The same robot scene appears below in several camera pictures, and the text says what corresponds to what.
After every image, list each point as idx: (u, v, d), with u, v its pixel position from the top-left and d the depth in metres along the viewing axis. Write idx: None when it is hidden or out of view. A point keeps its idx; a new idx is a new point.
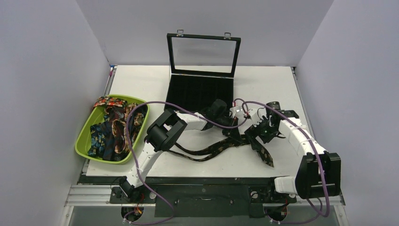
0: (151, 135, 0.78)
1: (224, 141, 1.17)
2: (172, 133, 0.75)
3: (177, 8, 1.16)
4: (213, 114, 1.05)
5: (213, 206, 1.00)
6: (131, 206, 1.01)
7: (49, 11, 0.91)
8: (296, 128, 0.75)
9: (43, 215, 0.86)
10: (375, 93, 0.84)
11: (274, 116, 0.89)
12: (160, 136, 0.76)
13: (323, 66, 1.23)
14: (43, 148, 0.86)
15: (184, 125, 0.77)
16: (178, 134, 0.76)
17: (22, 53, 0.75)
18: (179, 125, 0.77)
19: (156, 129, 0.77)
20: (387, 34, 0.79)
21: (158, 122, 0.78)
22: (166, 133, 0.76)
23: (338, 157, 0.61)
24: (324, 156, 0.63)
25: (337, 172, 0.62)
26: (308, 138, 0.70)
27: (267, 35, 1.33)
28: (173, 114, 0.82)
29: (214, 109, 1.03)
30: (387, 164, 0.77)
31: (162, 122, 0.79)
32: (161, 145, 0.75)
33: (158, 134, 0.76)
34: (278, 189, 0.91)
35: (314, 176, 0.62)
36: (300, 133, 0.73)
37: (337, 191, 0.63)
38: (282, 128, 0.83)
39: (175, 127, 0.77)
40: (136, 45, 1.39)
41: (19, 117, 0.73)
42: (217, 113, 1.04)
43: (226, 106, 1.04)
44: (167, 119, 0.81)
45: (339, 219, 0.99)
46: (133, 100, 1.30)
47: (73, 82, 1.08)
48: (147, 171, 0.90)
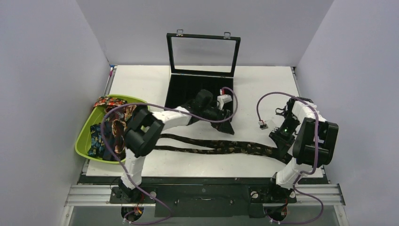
0: (127, 141, 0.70)
1: (235, 142, 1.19)
2: (149, 136, 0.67)
3: (177, 7, 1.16)
4: (199, 106, 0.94)
5: (213, 207, 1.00)
6: (131, 206, 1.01)
7: (49, 11, 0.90)
8: (306, 105, 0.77)
9: (43, 215, 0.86)
10: (375, 94, 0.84)
11: (290, 100, 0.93)
12: (135, 142, 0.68)
13: (323, 66, 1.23)
14: (43, 149, 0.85)
15: (160, 125, 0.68)
16: (155, 136, 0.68)
17: (22, 54, 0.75)
18: (155, 125, 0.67)
19: (131, 133, 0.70)
20: (387, 34, 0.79)
21: (132, 126, 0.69)
22: (141, 138, 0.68)
23: (337, 126, 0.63)
24: (324, 124, 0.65)
25: (334, 141, 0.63)
26: (314, 110, 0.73)
27: (267, 35, 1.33)
28: (148, 114, 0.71)
29: (199, 101, 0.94)
30: (386, 164, 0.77)
31: (136, 125, 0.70)
32: (139, 151, 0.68)
33: (133, 139, 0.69)
34: (278, 181, 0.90)
35: (310, 137, 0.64)
36: (308, 108, 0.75)
37: (328, 159, 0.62)
38: (295, 109, 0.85)
39: (151, 129, 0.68)
40: (136, 45, 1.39)
41: (19, 117, 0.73)
42: (202, 104, 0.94)
43: (211, 96, 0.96)
44: (143, 121, 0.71)
45: (340, 219, 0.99)
46: (133, 100, 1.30)
47: (73, 82, 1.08)
48: (138, 173, 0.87)
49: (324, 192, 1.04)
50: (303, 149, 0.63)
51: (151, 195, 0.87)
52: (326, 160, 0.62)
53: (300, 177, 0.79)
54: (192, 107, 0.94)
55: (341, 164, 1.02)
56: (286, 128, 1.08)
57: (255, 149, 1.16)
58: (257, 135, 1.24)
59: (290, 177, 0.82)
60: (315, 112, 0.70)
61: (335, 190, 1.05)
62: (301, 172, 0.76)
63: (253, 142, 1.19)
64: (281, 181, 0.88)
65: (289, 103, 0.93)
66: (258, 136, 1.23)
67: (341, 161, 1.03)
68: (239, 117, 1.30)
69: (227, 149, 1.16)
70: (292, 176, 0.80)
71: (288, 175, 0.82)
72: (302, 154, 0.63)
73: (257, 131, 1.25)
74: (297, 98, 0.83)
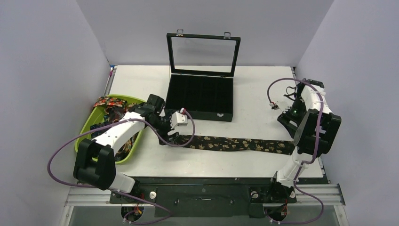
0: (83, 181, 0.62)
1: (250, 140, 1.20)
2: (102, 169, 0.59)
3: (177, 8, 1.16)
4: (152, 108, 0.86)
5: (213, 207, 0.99)
6: (131, 206, 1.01)
7: (49, 11, 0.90)
8: (315, 92, 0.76)
9: (43, 215, 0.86)
10: (375, 94, 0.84)
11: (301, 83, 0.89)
12: (91, 179, 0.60)
13: (323, 66, 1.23)
14: (43, 149, 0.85)
15: (109, 153, 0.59)
16: (108, 164, 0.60)
17: (22, 53, 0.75)
18: (103, 155, 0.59)
19: (83, 172, 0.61)
20: (388, 34, 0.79)
21: (79, 165, 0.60)
22: (95, 173, 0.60)
23: (340, 119, 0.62)
24: (327, 116, 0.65)
25: (335, 133, 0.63)
26: (321, 100, 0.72)
27: (267, 36, 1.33)
28: (91, 143, 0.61)
29: (152, 103, 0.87)
30: (387, 165, 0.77)
31: (83, 160, 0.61)
32: (98, 184, 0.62)
33: (89, 176, 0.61)
34: (278, 178, 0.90)
35: (312, 127, 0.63)
36: (316, 96, 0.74)
37: (326, 149, 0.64)
38: (304, 94, 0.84)
39: (99, 160, 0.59)
40: (136, 45, 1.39)
41: (19, 117, 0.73)
42: (155, 106, 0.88)
43: (160, 99, 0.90)
44: (88, 153, 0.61)
45: (339, 219, 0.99)
46: (133, 100, 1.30)
47: (73, 82, 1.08)
48: (124, 184, 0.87)
49: (324, 193, 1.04)
50: (304, 139, 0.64)
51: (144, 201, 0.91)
52: (325, 149, 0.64)
53: (302, 170, 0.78)
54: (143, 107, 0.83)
55: (342, 164, 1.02)
56: (295, 109, 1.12)
57: (269, 144, 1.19)
58: (257, 135, 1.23)
59: (291, 171, 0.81)
60: (321, 102, 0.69)
61: (335, 190, 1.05)
62: (302, 165, 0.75)
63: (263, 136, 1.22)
64: (282, 179, 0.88)
65: (299, 86, 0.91)
66: (259, 135, 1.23)
67: (341, 161, 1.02)
68: (239, 117, 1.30)
69: (242, 146, 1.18)
70: (293, 170, 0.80)
71: (289, 168, 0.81)
72: (302, 142, 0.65)
73: (257, 131, 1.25)
74: (306, 82, 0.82)
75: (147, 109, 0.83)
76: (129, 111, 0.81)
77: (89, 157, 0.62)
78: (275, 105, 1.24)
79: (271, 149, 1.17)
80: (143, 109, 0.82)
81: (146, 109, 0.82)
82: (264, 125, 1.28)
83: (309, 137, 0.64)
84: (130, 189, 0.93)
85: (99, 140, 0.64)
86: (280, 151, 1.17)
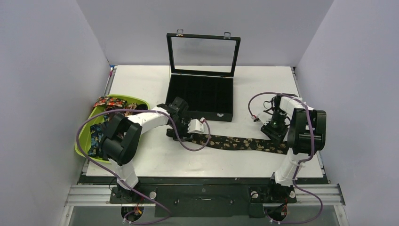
0: (107, 150, 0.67)
1: (250, 139, 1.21)
2: (127, 142, 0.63)
3: (177, 8, 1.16)
4: (176, 108, 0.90)
5: (213, 207, 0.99)
6: (131, 206, 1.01)
7: (49, 11, 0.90)
8: (292, 99, 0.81)
9: (42, 213, 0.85)
10: (375, 94, 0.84)
11: (276, 97, 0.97)
12: (115, 150, 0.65)
13: (323, 66, 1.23)
14: (43, 149, 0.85)
15: (138, 129, 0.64)
16: (133, 141, 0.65)
17: (22, 53, 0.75)
18: (131, 130, 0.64)
19: (109, 142, 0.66)
20: (388, 34, 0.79)
21: (108, 135, 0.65)
22: (119, 145, 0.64)
23: (324, 113, 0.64)
24: (313, 112, 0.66)
25: (325, 127, 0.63)
26: (301, 102, 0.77)
27: (267, 36, 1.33)
28: (123, 118, 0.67)
29: (177, 104, 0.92)
30: (387, 165, 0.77)
31: (112, 132, 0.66)
32: (118, 157, 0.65)
33: (113, 147, 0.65)
34: (278, 179, 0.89)
35: (301, 125, 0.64)
36: (295, 101, 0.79)
37: (321, 145, 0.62)
38: (282, 103, 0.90)
39: (127, 134, 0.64)
40: (136, 45, 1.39)
41: (19, 117, 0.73)
42: (179, 108, 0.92)
43: (187, 104, 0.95)
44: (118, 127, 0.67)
45: (339, 219, 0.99)
46: (133, 100, 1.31)
47: (72, 82, 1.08)
48: (131, 176, 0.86)
49: (324, 193, 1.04)
50: (298, 139, 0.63)
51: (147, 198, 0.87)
52: (320, 146, 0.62)
53: (300, 169, 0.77)
54: (169, 108, 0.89)
55: (341, 164, 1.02)
56: (275, 122, 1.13)
57: (269, 144, 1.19)
58: (257, 135, 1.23)
59: (289, 172, 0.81)
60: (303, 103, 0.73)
61: (335, 190, 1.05)
62: (299, 164, 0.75)
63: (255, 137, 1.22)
64: (281, 180, 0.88)
65: (275, 100, 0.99)
66: (259, 136, 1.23)
67: (341, 161, 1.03)
68: (239, 117, 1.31)
69: (243, 145, 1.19)
70: (291, 170, 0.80)
71: (286, 169, 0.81)
72: (297, 143, 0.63)
73: (257, 131, 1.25)
74: (282, 94, 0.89)
75: (171, 109, 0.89)
76: (157, 106, 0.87)
77: (117, 131, 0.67)
78: (257, 118, 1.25)
79: (271, 149, 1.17)
80: (168, 108, 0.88)
81: (170, 109, 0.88)
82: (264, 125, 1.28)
83: (302, 137, 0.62)
84: (133, 185, 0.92)
85: (130, 118, 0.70)
86: (281, 151, 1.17)
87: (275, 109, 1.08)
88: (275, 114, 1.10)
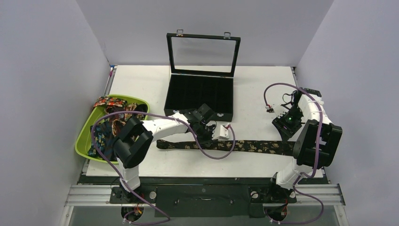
0: (116, 151, 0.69)
1: (242, 141, 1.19)
2: (136, 148, 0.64)
3: (177, 8, 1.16)
4: (200, 117, 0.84)
5: (213, 207, 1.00)
6: (131, 206, 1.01)
7: (49, 12, 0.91)
8: (312, 102, 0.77)
9: (43, 213, 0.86)
10: (374, 94, 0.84)
11: (298, 92, 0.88)
12: (123, 152, 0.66)
13: (323, 66, 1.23)
14: (43, 148, 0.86)
15: (149, 138, 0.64)
16: (143, 149, 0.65)
17: (22, 53, 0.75)
18: (142, 137, 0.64)
19: (121, 143, 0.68)
20: (387, 34, 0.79)
21: (120, 137, 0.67)
22: (128, 149, 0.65)
23: (341, 130, 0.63)
24: (328, 126, 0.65)
25: (336, 144, 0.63)
26: (320, 110, 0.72)
27: (267, 35, 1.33)
28: (137, 124, 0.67)
29: (203, 111, 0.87)
30: (386, 164, 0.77)
31: (124, 134, 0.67)
32: (125, 161, 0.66)
33: (123, 149, 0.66)
34: (278, 181, 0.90)
35: (311, 138, 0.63)
36: (315, 106, 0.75)
37: (327, 161, 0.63)
38: (301, 102, 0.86)
39: (138, 140, 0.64)
40: (137, 45, 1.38)
41: (19, 117, 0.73)
42: (204, 117, 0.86)
43: (212, 111, 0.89)
44: (132, 130, 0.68)
45: (339, 219, 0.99)
46: (133, 100, 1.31)
47: (72, 82, 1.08)
48: (133, 179, 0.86)
49: (324, 192, 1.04)
50: (304, 152, 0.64)
51: (146, 201, 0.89)
52: (326, 162, 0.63)
53: (300, 177, 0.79)
54: (193, 115, 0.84)
55: (341, 163, 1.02)
56: (291, 117, 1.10)
57: (262, 145, 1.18)
58: (257, 136, 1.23)
59: (290, 177, 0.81)
60: (320, 113, 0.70)
61: (335, 190, 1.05)
62: (301, 173, 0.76)
63: (255, 138, 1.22)
64: (281, 182, 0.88)
65: (295, 95, 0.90)
66: (259, 136, 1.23)
67: (341, 161, 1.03)
68: (239, 117, 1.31)
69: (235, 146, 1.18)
70: (292, 177, 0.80)
71: (288, 175, 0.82)
72: (302, 155, 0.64)
73: (257, 131, 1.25)
74: (303, 91, 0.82)
75: (195, 117, 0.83)
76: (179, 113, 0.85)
77: (131, 134, 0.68)
78: (270, 108, 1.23)
79: (264, 150, 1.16)
80: (190, 116, 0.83)
81: (193, 117, 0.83)
82: (264, 125, 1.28)
83: (309, 150, 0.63)
84: (134, 187, 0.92)
85: (145, 123, 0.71)
86: (274, 151, 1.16)
87: (293, 106, 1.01)
88: (292, 110, 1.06)
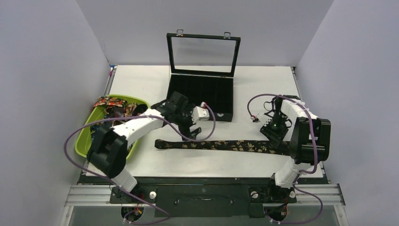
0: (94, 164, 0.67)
1: (242, 141, 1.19)
2: (112, 157, 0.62)
3: (177, 7, 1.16)
4: (173, 108, 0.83)
5: (213, 207, 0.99)
6: (131, 206, 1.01)
7: (48, 11, 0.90)
8: (294, 103, 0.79)
9: (43, 213, 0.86)
10: (374, 94, 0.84)
11: (277, 99, 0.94)
12: (101, 163, 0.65)
13: (323, 66, 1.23)
14: (43, 148, 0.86)
15: (122, 143, 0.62)
16: (119, 155, 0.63)
17: (23, 54, 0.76)
18: (115, 145, 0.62)
19: (97, 156, 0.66)
20: (388, 34, 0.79)
21: (94, 149, 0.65)
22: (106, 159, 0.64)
23: (330, 122, 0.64)
24: (316, 121, 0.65)
25: (328, 138, 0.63)
26: (304, 108, 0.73)
27: (267, 35, 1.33)
28: (108, 131, 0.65)
29: (174, 101, 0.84)
30: (386, 165, 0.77)
31: (98, 144, 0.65)
32: (106, 171, 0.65)
33: (99, 161, 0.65)
34: (278, 181, 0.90)
35: (304, 135, 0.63)
36: (298, 107, 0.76)
37: (325, 156, 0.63)
38: (283, 107, 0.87)
39: (113, 148, 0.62)
40: (136, 45, 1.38)
41: (19, 118, 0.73)
42: (177, 106, 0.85)
43: (185, 98, 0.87)
44: (102, 140, 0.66)
45: (339, 219, 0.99)
46: (133, 99, 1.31)
47: (72, 82, 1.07)
48: (128, 181, 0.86)
49: (324, 192, 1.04)
50: (301, 149, 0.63)
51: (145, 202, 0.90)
52: (323, 157, 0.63)
53: (300, 175, 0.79)
54: (165, 106, 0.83)
55: (341, 163, 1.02)
56: (275, 124, 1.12)
57: (262, 144, 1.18)
58: (258, 136, 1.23)
59: (290, 177, 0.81)
60: (306, 111, 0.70)
61: (335, 190, 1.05)
62: (300, 172, 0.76)
63: (255, 138, 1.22)
64: (281, 182, 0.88)
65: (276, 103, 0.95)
66: (259, 136, 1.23)
67: (341, 161, 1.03)
68: (239, 117, 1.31)
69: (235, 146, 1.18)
70: (292, 176, 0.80)
71: (287, 174, 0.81)
72: (300, 153, 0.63)
73: (257, 131, 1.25)
74: (283, 96, 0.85)
75: (168, 109, 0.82)
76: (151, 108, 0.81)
77: (104, 143, 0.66)
78: (255, 118, 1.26)
79: (264, 150, 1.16)
80: (163, 108, 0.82)
81: (165, 110, 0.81)
82: None
83: (307, 148, 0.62)
84: (130, 189, 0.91)
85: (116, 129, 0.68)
86: (274, 151, 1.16)
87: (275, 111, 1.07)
88: (275, 117, 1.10)
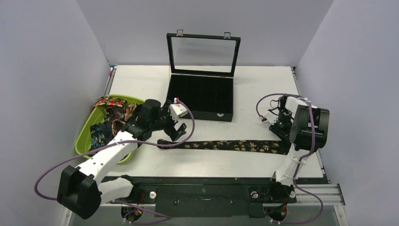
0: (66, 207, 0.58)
1: (242, 141, 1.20)
2: (83, 199, 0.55)
3: (177, 8, 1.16)
4: (147, 121, 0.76)
5: (213, 206, 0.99)
6: (131, 206, 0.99)
7: (48, 12, 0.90)
8: (298, 98, 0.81)
9: (43, 213, 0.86)
10: (374, 94, 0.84)
11: (283, 97, 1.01)
12: (73, 207, 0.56)
13: (322, 66, 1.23)
14: (43, 149, 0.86)
15: (91, 184, 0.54)
16: (91, 195, 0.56)
17: (23, 54, 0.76)
18: (83, 188, 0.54)
19: (65, 199, 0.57)
20: (388, 33, 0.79)
21: (61, 193, 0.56)
22: (76, 202, 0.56)
23: (328, 111, 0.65)
24: (316, 110, 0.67)
25: (327, 126, 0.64)
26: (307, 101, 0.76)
27: (267, 35, 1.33)
28: (74, 172, 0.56)
29: (146, 114, 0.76)
30: (386, 164, 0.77)
31: (64, 188, 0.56)
32: (79, 214, 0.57)
33: (71, 205, 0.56)
34: (278, 178, 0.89)
35: (304, 120, 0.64)
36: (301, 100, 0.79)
37: (323, 143, 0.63)
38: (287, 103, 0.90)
39: (81, 191, 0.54)
40: (136, 45, 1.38)
41: (19, 118, 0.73)
42: (151, 117, 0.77)
43: (158, 105, 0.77)
44: (70, 181, 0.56)
45: (339, 219, 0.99)
46: (133, 100, 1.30)
47: (72, 82, 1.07)
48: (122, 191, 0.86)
49: (324, 192, 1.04)
50: (299, 134, 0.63)
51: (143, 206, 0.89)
52: (322, 143, 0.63)
53: (300, 167, 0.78)
54: (138, 122, 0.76)
55: (341, 163, 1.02)
56: (281, 122, 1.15)
57: (263, 144, 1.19)
58: (257, 136, 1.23)
59: (290, 169, 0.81)
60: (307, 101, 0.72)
61: (335, 190, 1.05)
62: (300, 161, 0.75)
63: (255, 138, 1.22)
64: (281, 177, 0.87)
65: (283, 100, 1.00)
66: (259, 136, 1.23)
67: (341, 161, 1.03)
68: (239, 117, 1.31)
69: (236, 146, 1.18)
70: (292, 168, 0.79)
71: (288, 166, 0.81)
72: (299, 139, 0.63)
73: (257, 132, 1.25)
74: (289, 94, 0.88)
75: (142, 126, 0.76)
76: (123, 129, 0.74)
77: (72, 185, 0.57)
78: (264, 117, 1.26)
79: (265, 150, 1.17)
80: (137, 126, 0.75)
81: (139, 127, 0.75)
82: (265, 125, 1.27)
83: (305, 133, 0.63)
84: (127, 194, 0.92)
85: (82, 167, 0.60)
86: (275, 151, 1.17)
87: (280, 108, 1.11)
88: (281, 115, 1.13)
